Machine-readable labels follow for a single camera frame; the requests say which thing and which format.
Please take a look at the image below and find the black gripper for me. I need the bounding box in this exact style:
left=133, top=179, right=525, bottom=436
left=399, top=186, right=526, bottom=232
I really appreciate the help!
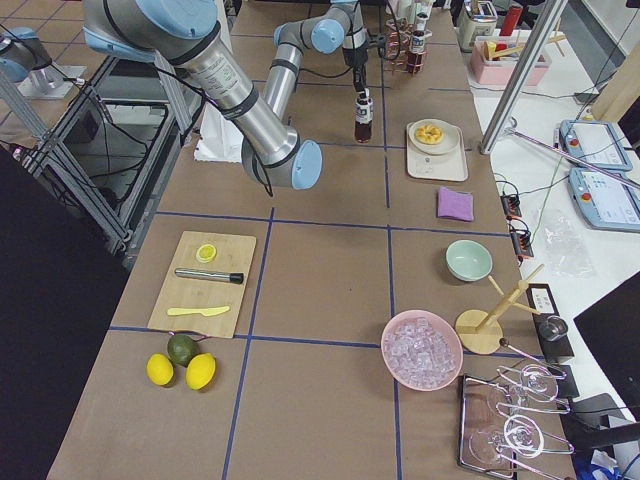
left=342, top=47, right=369, bottom=98

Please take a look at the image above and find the tea bottle white cap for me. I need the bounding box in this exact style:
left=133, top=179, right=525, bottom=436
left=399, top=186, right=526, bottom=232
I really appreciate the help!
left=354, top=88, right=373, bottom=143

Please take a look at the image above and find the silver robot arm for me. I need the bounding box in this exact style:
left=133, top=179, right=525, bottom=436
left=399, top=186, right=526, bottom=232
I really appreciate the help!
left=83, top=1, right=368, bottom=190

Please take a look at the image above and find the cream serving tray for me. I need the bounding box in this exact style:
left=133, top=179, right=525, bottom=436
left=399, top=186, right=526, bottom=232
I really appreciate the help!
left=406, top=119, right=468, bottom=182

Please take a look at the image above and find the wine glass rack tray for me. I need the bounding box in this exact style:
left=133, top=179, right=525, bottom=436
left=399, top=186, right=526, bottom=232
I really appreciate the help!
left=458, top=367, right=574, bottom=479

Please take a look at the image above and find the glazed twisted donut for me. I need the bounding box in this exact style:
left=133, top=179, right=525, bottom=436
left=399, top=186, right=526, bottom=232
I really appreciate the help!
left=414, top=123, right=444, bottom=145

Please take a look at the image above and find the cream plate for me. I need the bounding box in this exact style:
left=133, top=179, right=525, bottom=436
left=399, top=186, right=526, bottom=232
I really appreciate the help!
left=407, top=119, right=461, bottom=155

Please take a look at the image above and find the silver toaster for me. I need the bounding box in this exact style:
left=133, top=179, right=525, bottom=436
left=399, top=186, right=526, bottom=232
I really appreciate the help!
left=457, top=1, right=498, bottom=52

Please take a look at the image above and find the wooden stand in box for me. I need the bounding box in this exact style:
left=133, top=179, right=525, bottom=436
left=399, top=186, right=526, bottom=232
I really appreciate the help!
left=483, top=34, right=566, bottom=61

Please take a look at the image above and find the pink storage box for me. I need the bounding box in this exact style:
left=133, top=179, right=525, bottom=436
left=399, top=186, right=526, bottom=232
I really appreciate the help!
left=471, top=40, right=551, bottom=86

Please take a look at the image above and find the red thermos bottle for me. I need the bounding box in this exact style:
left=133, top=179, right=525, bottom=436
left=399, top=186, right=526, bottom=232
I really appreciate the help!
left=499, top=0, right=527, bottom=36

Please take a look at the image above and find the purple folded cloth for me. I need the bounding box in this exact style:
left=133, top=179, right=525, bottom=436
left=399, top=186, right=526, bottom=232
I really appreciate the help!
left=436, top=187, right=474, bottom=222

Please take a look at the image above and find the mint green bowl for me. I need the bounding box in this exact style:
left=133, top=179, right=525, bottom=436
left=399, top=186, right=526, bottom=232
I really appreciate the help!
left=445, top=239, right=493, bottom=282

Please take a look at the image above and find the bamboo cutting board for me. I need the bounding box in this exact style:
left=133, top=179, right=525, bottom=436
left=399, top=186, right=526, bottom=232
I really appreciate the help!
left=148, top=231, right=256, bottom=338

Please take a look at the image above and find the lemon half slice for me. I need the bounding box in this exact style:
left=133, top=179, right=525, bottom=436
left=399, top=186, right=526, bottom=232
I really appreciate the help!
left=195, top=243, right=217, bottom=263

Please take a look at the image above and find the black steel muddler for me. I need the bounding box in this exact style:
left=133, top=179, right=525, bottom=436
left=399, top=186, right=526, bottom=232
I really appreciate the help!
left=174, top=268, right=245, bottom=285

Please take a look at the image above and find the far teach pendant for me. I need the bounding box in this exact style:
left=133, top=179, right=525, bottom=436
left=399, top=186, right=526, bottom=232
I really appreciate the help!
left=559, top=120, right=632, bottom=172

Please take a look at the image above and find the teach pendant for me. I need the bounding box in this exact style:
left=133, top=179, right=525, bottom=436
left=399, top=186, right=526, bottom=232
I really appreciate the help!
left=569, top=168, right=639, bottom=233
left=559, top=120, right=632, bottom=172

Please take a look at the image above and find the near teach pendant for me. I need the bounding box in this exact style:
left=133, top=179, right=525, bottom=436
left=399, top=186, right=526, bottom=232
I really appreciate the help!
left=569, top=168, right=639, bottom=233

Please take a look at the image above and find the clear plastic bag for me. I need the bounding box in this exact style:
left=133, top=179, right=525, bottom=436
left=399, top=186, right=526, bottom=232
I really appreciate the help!
left=542, top=209, right=596, bottom=278

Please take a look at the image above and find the yellow plastic knife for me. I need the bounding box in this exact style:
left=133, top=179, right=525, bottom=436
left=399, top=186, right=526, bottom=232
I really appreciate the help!
left=166, top=305, right=231, bottom=317

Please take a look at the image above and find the pink bowl of ice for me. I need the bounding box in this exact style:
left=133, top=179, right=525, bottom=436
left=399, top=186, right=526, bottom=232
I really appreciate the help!
left=381, top=310, right=463, bottom=392

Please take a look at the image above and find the wooden mug tree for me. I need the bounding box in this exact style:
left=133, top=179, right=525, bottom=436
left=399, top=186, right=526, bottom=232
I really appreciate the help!
left=455, top=264, right=544, bottom=355

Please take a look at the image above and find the green lime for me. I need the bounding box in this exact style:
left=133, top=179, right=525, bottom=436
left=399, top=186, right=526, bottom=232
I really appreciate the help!
left=167, top=334, right=199, bottom=367

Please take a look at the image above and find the black scale with cup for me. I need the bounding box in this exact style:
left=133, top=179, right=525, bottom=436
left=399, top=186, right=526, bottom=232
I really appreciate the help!
left=527, top=283, right=574, bottom=363

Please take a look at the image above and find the right yellow lemon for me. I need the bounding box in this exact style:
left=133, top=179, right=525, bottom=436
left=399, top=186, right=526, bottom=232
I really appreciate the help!
left=186, top=353, right=216, bottom=390

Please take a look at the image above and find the yellow lemon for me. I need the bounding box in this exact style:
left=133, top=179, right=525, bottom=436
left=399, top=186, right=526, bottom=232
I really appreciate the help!
left=186, top=353, right=216, bottom=390
left=146, top=353, right=174, bottom=386

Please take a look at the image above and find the left yellow lemon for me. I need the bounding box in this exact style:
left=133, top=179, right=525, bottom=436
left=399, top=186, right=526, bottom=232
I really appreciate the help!
left=146, top=353, right=174, bottom=386

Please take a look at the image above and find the upper wine glass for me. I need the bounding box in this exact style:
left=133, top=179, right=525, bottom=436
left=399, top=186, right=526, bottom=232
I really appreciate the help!
left=486, top=364, right=559, bottom=417

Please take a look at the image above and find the lower wine glass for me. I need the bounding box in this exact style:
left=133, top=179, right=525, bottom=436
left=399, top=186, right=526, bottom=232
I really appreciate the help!
left=469, top=414, right=544, bottom=467

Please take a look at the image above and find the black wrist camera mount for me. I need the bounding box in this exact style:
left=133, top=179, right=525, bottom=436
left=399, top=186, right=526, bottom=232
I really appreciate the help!
left=367, top=33, right=388, bottom=60

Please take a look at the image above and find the copper wire bottle rack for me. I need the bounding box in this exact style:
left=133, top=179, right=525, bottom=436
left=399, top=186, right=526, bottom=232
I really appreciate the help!
left=386, top=16, right=432, bottom=75

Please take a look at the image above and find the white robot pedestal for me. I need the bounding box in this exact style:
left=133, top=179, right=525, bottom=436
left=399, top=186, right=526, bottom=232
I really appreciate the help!
left=194, top=105, right=244, bottom=163

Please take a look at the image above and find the aluminium frame post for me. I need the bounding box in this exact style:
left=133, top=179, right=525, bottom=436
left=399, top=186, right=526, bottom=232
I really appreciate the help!
left=479, top=0, right=568, bottom=154

